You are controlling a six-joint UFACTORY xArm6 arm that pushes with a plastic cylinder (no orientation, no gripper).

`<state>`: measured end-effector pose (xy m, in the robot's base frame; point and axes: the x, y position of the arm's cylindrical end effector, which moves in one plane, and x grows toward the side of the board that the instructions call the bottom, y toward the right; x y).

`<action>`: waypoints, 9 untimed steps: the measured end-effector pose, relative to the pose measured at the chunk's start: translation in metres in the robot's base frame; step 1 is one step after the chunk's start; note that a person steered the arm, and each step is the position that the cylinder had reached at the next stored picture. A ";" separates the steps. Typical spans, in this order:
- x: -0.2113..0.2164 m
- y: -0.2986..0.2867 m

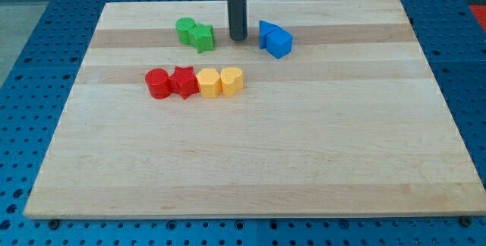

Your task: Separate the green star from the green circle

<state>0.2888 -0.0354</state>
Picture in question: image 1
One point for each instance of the yellow hexagon block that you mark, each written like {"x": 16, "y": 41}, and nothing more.
{"x": 209, "y": 82}

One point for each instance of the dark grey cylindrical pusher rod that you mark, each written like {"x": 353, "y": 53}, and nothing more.
{"x": 237, "y": 19}

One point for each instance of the light wooden board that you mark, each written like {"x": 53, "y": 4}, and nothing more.
{"x": 351, "y": 123}

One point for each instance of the yellow heart block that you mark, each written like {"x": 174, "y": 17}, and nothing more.
{"x": 232, "y": 80}

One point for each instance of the red cylinder block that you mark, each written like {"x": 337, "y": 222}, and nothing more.
{"x": 157, "y": 81}

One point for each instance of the green cylinder block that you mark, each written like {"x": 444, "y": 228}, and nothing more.
{"x": 183, "y": 25}

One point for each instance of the blue triangle block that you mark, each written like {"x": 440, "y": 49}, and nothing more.
{"x": 265, "y": 28}

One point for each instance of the blue cube block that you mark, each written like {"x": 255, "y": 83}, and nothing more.
{"x": 279, "y": 43}

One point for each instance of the green star block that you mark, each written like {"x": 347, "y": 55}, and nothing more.
{"x": 202, "y": 37}

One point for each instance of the red star block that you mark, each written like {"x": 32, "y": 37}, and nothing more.
{"x": 183, "y": 81}

